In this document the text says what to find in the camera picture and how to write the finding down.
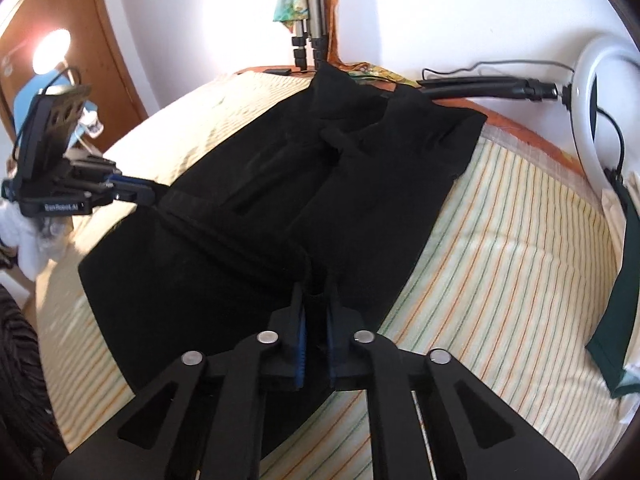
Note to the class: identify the dark green folded garment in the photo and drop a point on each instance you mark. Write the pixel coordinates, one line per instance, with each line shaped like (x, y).
(615, 330)

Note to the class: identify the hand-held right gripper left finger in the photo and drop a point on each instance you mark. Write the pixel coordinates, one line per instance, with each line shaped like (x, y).
(300, 340)

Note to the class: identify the white desk lamp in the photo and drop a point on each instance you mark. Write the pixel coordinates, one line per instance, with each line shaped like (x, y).
(50, 50)

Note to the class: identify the black t-shirt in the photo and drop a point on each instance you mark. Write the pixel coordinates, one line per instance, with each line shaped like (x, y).
(250, 200)

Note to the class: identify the wooden door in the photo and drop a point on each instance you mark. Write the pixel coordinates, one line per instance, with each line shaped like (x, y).
(90, 10)

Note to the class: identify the black ribbed garment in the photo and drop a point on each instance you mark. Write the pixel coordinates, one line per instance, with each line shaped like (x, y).
(20, 360)

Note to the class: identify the yellow striped blanket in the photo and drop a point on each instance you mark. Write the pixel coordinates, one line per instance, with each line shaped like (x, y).
(500, 240)

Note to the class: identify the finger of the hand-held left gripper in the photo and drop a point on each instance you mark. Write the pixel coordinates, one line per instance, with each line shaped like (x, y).
(142, 195)
(122, 179)

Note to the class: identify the grey folded tripod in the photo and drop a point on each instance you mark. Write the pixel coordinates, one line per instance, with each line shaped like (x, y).
(312, 10)

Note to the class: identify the yellow green cloth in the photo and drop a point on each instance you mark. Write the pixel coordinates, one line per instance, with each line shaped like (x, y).
(380, 74)

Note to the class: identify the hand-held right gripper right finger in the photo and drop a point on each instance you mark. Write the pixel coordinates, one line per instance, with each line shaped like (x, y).
(331, 345)

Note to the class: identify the colourful hanging cloth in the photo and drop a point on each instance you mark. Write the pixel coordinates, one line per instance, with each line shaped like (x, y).
(290, 0)

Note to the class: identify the small black box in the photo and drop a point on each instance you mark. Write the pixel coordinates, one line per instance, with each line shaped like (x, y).
(277, 70)

